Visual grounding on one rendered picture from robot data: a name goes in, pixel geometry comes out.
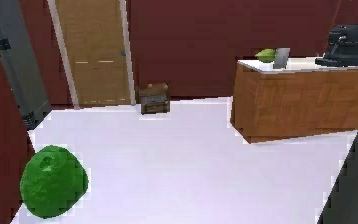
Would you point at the wooden room door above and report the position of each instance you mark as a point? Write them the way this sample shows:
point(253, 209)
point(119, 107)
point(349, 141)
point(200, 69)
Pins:
point(95, 53)

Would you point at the wooden counter with white top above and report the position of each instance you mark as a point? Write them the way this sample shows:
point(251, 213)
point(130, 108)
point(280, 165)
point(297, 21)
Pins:
point(297, 100)

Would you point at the dark grey cabinet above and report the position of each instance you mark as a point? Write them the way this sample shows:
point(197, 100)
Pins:
point(352, 186)

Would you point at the small brown wooden crate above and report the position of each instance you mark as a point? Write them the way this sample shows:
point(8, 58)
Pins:
point(154, 98)

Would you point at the small green lettuce head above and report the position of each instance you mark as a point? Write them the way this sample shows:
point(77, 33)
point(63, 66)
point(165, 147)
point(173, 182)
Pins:
point(266, 55)

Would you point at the black coffee maker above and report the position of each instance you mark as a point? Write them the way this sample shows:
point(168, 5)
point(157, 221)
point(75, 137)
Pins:
point(348, 46)

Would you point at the green lettuce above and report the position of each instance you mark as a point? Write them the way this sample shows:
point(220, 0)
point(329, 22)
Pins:
point(52, 186)

